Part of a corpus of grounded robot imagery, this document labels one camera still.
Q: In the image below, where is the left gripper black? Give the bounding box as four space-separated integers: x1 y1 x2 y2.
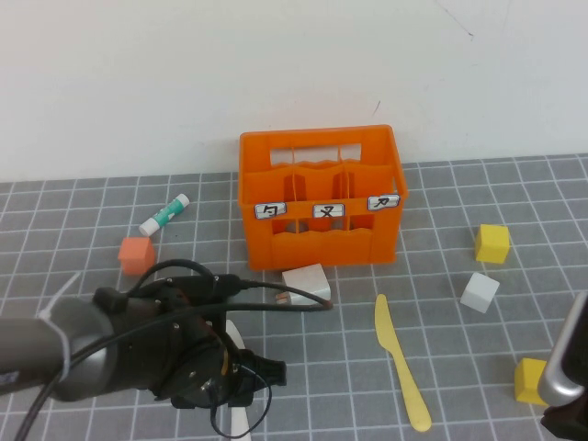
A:
107 298 288 411

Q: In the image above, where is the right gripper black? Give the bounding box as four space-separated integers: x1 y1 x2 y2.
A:
539 403 588 441

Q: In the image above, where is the white plastic knife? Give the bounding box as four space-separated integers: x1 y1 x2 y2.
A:
223 320 253 441

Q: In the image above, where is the yellow plastic knife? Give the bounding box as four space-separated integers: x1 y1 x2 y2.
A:
373 293 433 433

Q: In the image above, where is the orange plastic cutlery crate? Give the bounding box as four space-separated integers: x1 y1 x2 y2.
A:
238 124 410 272

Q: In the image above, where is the yellow foam cube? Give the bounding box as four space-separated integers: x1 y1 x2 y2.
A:
513 357 550 406
473 223 511 265

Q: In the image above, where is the grey grid table mat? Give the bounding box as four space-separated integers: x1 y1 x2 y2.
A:
0 154 588 441

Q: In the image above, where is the white power adapter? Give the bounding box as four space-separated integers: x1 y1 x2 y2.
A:
274 263 333 307

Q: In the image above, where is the white foam cube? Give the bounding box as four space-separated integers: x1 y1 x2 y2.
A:
459 271 501 315

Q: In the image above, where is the paper label spoon character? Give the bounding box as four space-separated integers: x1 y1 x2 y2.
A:
254 201 288 221

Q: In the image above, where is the paper label fork character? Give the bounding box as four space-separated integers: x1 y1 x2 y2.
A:
311 202 346 220

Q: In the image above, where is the salmon orange house block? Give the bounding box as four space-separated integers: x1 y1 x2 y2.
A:
118 236 156 277

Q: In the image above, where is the white green glue stick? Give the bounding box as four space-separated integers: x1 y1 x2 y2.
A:
139 193 191 237

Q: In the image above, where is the white zip tie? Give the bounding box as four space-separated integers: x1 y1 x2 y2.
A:
38 271 83 382

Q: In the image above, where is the paper label knife character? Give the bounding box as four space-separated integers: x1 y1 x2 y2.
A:
366 193 401 212

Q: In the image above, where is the thin black left arm wire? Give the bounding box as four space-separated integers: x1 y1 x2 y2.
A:
209 362 273 438

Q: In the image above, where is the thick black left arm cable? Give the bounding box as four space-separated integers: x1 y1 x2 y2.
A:
13 259 335 441

